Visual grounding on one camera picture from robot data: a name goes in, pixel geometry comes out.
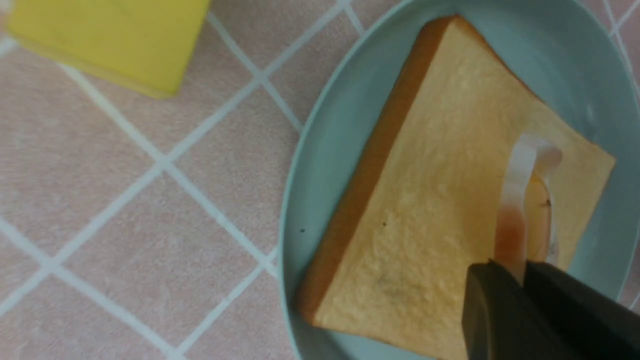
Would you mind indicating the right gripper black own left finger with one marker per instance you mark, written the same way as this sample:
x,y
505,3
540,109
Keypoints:
x,y
499,322

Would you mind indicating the green empty plate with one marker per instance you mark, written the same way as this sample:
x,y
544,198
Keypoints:
x,y
557,48

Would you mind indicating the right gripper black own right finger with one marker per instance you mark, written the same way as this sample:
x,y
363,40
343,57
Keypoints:
x,y
593,325

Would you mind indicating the pink checkered tablecloth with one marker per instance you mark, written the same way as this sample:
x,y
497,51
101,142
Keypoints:
x,y
142,229

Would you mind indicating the toast slice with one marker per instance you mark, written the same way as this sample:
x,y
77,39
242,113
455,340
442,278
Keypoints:
x,y
422,203

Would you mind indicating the yellow foam cube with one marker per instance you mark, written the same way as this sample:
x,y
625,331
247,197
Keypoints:
x,y
142,45

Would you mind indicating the fried egg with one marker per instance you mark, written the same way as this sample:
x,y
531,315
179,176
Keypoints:
x,y
525,229

